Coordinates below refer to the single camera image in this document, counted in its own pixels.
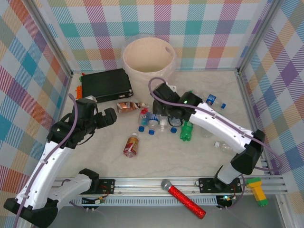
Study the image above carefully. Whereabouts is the red glitter microphone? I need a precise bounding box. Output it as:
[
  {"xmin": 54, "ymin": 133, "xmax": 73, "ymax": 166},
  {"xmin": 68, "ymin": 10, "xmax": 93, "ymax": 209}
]
[{"xmin": 161, "ymin": 179, "xmax": 207, "ymax": 219}]

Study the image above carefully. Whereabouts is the dark blue label clear bottle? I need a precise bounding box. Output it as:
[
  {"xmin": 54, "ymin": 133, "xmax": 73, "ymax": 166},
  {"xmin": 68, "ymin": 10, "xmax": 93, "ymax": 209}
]
[{"xmin": 201, "ymin": 93, "xmax": 227, "ymax": 110}]

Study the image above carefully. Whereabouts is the yellow green toy block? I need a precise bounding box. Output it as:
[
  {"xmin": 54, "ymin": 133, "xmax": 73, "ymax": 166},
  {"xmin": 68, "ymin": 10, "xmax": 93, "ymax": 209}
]
[{"xmin": 246, "ymin": 177, "xmax": 270, "ymax": 208}]

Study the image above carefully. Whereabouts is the red-brown label drink bottle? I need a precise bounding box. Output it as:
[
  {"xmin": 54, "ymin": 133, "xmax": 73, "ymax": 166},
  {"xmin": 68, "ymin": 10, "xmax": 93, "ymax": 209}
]
[{"xmin": 123, "ymin": 132, "xmax": 140, "ymax": 158}]

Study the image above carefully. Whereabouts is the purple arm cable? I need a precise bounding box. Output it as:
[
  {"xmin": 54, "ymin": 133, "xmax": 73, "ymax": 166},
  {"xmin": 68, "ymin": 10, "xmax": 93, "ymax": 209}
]
[
  {"xmin": 13, "ymin": 93, "xmax": 79, "ymax": 228},
  {"xmin": 148, "ymin": 77, "xmax": 283, "ymax": 175}
]

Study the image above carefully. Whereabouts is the clear bottle white cap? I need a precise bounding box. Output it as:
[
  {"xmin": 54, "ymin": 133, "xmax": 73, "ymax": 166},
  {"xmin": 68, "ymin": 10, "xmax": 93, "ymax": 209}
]
[{"xmin": 213, "ymin": 141, "xmax": 236, "ymax": 153}]

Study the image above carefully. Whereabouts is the green bottle yellow cap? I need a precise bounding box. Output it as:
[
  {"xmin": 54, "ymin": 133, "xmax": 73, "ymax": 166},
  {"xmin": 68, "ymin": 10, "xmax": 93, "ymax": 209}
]
[{"xmin": 180, "ymin": 119, "xmax": 195, "ymax": 143}]

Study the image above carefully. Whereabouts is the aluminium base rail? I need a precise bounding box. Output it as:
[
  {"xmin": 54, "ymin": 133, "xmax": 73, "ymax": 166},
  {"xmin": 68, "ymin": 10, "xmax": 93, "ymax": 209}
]
[{"xmin": 52, "ymin": 176, "xmax": 287, "ymax": 197}]

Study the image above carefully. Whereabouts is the grey slotted cable duct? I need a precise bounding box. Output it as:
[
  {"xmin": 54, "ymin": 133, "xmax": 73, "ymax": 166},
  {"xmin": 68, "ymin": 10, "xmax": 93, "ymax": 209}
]
[{"xmin": 68, "ymin": 196, "xmax": 219, "ymax": 207}]

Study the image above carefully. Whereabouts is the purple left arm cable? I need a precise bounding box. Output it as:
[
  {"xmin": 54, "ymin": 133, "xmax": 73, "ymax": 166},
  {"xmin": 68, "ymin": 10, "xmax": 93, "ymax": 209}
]
[{"xmin": 13, "ymin": 93, "xmax": 79, "ymax": 228}]

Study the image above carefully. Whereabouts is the brown chocolate drink bottle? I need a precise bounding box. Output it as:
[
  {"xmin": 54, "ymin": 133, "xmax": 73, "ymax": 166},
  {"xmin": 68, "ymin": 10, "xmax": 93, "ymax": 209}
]
[{"xmin": 116, "ymin": 101, "xmax": 147, "ymax": 114}]

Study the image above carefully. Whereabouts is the black rectangular case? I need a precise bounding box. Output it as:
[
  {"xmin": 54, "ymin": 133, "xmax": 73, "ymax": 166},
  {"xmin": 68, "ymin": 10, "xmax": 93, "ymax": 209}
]
[{"xmin": 80, "ymin": 68, "xmax": 133, "ymax": 103}]

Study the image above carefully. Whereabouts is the aluminium frame bar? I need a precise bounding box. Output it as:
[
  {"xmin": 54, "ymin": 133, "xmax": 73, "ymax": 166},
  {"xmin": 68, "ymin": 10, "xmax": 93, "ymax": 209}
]
[
  {"xmin": 237, "ymin": 0, "xmax": 285, "ymax": 74},
  {"xmin": 236, "ymin": 70, "xmax": 274, "ymax": 176},
  {"xmin": 29, "ymin": 0, "xmax": 73, "ymax": 78}
]

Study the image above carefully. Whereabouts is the small wired connector board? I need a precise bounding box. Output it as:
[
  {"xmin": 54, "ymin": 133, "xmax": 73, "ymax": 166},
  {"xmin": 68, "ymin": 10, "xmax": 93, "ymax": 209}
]
[
  {"xmin": 80, "ymin": 195, "xmax": 106, "ymax": 212},
  {"xmin": 215, "ymin": 194, "xmax": 238, "ymax": 211}
]

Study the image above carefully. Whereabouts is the beige plastic bin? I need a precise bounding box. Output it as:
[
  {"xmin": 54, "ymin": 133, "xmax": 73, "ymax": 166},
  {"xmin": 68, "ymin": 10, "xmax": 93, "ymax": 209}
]
[{"xmin": 122, "ymin": 37, "xmax": 178, "ymax": 105}]

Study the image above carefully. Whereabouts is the pale label blue-cap bottle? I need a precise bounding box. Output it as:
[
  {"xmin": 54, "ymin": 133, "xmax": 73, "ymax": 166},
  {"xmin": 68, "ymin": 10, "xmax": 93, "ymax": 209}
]
[{"xmin": 169, "ymin": 118, "xmax": 185, "ymax": 133}]

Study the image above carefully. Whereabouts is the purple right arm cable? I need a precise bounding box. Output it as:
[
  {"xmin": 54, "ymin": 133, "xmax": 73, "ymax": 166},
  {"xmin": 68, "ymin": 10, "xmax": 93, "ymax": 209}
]
[{"xmin": 148, "ymin": 77, "xmax": 283, "ymax": 175}]

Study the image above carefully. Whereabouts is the blue label water bottle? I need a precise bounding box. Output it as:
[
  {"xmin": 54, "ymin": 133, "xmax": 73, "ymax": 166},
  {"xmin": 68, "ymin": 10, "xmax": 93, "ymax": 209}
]
[
  {"xmin": 147, "ymin": 113, "xmax": 160, "ymax": 135},
  {"xmin": 138, "ymin": 108, "xmax": 151, "ymax": 133}
]

